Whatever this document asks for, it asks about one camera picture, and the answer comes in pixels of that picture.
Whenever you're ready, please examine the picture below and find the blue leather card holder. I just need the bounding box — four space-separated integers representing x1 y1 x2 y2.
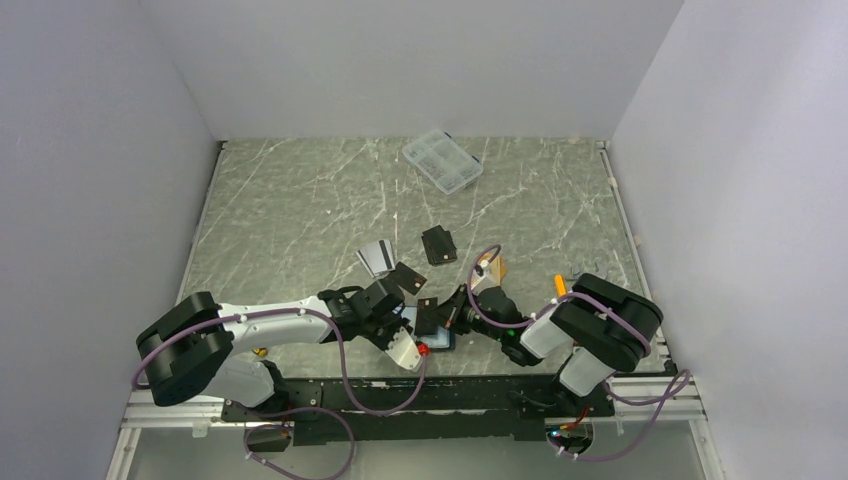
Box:
396 305 456 352

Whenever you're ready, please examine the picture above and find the adjustable wrench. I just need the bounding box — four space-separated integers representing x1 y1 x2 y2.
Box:
569 263 608 280

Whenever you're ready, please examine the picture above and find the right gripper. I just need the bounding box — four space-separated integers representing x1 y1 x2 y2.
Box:
423 285 506 343

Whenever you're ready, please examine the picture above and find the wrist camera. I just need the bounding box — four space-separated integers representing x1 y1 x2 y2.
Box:
385 328 423 371
470 259 500 295

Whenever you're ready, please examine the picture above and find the silver card stack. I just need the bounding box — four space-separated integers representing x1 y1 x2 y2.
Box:
355 239 396 278

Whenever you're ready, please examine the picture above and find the loose black card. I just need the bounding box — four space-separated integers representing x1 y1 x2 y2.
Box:
387 262 427 295

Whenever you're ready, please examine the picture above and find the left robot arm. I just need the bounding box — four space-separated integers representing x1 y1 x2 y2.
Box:
132 280 424 420

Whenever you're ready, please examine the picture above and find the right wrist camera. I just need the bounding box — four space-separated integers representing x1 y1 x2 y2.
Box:
470 259 500 295

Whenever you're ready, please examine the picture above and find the aluminium rail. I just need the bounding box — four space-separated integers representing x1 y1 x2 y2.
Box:
123 375 707 433

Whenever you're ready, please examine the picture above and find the orange card stack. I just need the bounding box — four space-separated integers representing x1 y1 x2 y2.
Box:
487 255 507 285

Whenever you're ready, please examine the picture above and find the black card stack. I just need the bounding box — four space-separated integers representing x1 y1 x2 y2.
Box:
421 225 457 266

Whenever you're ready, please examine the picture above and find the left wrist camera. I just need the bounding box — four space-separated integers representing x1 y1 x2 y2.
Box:
385 328 423 371

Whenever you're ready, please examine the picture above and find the black base frame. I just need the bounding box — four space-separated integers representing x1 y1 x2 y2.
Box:
220 374 615 446

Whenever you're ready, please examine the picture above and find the clear plastic organizer box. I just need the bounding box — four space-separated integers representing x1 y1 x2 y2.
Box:
402 130 483 195

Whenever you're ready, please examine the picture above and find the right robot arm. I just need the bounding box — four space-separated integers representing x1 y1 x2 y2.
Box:
435 274 664 415

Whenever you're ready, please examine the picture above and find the orange handled tool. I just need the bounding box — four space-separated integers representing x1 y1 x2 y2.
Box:
554 274 569 297

